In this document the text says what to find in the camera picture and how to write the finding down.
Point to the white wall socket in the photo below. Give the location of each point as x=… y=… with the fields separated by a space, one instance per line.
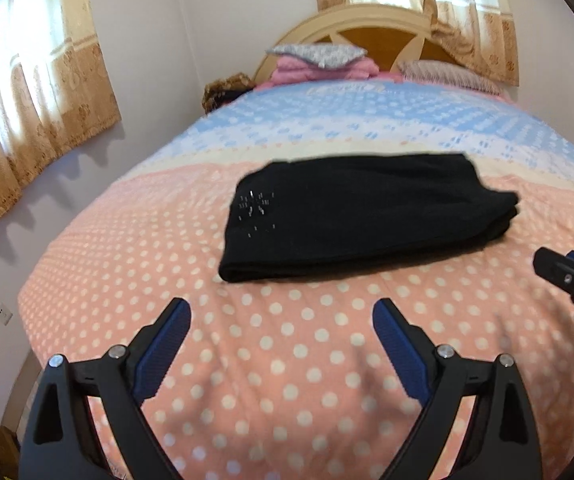
x=3 y=313

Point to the grey patterned pillow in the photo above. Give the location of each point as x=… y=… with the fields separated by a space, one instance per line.
x=317 y=54

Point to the beige lace window curtain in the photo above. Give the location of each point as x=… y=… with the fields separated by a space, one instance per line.
x=42 y=95
x=472 y=25

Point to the brown basket beside bed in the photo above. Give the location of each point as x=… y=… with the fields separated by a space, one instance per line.
x=227 y=90

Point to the cream bed footboard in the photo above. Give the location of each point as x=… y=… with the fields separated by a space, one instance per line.
x=22 y=390

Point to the folded pink blanket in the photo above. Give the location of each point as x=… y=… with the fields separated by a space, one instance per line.
x=307 y=74

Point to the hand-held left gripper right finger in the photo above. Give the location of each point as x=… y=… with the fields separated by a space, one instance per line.
x=407 y=355

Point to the black pants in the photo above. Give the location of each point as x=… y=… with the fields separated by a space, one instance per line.
x=367 y=215

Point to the cream wooden headboard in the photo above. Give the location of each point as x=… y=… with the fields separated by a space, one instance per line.
x=367 y=35

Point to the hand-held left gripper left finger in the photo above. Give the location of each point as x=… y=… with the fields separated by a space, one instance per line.
x=162 y=355

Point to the polka dot bedspread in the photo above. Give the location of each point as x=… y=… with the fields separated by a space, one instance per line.
x=292 y=350

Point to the mauve pillow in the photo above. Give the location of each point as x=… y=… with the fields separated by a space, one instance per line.
x=447 y=74

